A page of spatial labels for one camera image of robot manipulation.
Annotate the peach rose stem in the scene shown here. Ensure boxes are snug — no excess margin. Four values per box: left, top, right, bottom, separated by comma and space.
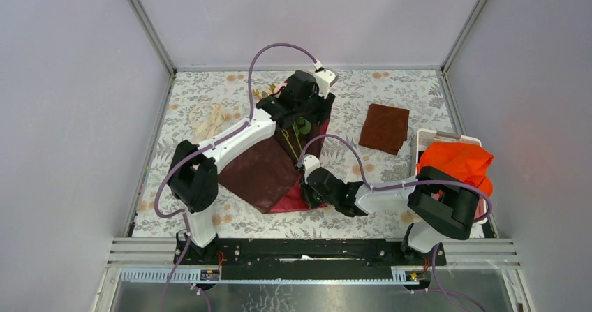
253, 84, 285, 101

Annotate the pink rose stem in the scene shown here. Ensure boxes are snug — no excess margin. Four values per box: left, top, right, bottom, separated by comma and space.
281, 117, 312, 161

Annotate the dark maroon wrapping paper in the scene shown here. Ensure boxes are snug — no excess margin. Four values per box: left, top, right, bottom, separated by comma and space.
216, 97, 330, 214

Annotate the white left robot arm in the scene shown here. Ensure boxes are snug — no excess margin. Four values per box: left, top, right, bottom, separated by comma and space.
167, 68, 338, 264

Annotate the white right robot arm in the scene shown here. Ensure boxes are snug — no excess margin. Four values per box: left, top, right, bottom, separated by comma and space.
299, 167, 485, 265

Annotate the floral patterned table mat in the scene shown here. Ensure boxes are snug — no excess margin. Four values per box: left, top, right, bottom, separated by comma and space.
132, 69, 453, 239

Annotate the brown folded cloth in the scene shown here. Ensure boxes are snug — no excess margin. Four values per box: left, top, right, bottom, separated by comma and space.
358, 103, 410, 155

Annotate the cream printed ribbon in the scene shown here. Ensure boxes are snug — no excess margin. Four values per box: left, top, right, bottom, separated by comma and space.
188, 103, 226, 143

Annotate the white plastic basket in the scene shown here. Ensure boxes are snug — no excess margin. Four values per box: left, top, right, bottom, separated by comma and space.
412, 128, 489, 225

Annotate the orange cloth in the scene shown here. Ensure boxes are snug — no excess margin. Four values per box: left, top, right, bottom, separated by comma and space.
417, 142, 494, 197

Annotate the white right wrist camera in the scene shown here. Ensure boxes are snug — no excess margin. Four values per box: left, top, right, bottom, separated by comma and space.
302, 155, 320, 175

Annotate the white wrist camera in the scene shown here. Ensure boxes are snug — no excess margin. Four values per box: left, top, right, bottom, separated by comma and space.
302, 155, 320, 175
313, 68, 339, 98

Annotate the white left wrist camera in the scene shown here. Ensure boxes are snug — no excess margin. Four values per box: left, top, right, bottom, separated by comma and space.
313, 68, 339, 98

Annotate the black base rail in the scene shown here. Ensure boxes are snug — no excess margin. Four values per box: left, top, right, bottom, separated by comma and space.
173, 238, 447, 281

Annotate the aluminium frame post right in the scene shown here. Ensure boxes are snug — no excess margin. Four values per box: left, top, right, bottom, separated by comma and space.
441, 0, 488, 74

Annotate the aluminium frame post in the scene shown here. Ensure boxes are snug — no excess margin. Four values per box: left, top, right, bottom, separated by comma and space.
441, 0, 488, 74
127, 0, 177, 77

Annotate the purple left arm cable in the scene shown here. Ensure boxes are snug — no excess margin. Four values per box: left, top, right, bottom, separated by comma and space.
154, 43, 323, 312

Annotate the aluminium frame post left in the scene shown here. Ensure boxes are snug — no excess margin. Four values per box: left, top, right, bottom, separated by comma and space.
127, 0, 177, 77

